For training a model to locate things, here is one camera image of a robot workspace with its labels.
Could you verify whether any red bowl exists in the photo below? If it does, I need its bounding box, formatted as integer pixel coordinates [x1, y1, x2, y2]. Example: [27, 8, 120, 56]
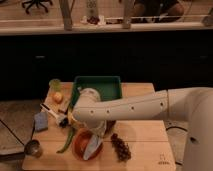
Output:
[72, 128, 103, 161]

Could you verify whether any bunch of dark grapes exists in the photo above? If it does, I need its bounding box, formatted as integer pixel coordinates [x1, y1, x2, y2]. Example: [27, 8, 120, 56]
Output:
[111, 133, 131, 162]

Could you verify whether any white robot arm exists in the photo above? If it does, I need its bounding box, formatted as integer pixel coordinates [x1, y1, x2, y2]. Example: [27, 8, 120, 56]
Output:
[73, 87, 213, 171]

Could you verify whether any dark brown bowl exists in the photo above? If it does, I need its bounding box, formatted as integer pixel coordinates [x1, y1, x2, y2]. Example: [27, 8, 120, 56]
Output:
[105, 120, 116, 134]

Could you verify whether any wooden table board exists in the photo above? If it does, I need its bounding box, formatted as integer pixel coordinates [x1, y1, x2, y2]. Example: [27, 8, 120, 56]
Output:
[21, 81, 177, 171]

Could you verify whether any green plastic tray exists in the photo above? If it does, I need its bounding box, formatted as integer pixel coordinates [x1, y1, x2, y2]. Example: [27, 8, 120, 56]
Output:
[70, 76, 122, 107]

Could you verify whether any black office chair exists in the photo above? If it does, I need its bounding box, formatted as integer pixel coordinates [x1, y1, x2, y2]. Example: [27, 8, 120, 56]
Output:
[21, 0, 53, 14]

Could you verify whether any green cup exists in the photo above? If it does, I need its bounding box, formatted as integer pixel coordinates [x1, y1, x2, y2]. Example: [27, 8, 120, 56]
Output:
[49, 79, 61, 92]

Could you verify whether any metal measuring cup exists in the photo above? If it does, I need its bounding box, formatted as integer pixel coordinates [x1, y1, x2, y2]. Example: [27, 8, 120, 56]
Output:
[0, 139, 43, 161]

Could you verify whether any yellow banana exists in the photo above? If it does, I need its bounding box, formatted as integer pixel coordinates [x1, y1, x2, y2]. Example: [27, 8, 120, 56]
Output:
[67, 109, 78, 129]

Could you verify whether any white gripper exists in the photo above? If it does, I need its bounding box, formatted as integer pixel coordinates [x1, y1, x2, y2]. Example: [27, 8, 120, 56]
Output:
[84, 121, 107, 138]

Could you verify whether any blue sponge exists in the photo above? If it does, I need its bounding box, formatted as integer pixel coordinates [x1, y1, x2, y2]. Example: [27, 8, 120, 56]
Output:
[34, 112, 48, 132]

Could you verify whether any yellow orange fruit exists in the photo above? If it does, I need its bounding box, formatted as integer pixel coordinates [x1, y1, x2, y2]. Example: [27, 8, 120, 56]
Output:
[52, 92, 63, 104]

